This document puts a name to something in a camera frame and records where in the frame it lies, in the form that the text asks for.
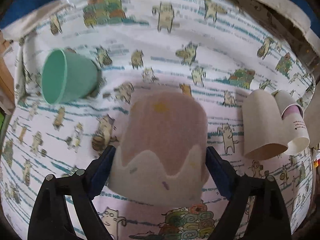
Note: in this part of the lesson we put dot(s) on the pink speckled cup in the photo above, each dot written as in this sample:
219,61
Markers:
161,156

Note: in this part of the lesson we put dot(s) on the green plastic cup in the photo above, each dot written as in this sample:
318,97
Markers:
67,76

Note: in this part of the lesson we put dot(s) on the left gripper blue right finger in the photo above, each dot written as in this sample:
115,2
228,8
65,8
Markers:
269,218

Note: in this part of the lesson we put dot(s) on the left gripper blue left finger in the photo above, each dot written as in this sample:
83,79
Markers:
50,218

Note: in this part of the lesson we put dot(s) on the white pink mug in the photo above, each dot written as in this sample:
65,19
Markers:
295,130

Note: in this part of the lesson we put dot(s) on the cat print bed sheet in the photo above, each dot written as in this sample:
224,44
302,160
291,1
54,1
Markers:
160,80

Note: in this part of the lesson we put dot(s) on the beige plastic cup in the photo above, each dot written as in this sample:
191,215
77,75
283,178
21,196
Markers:
263,127

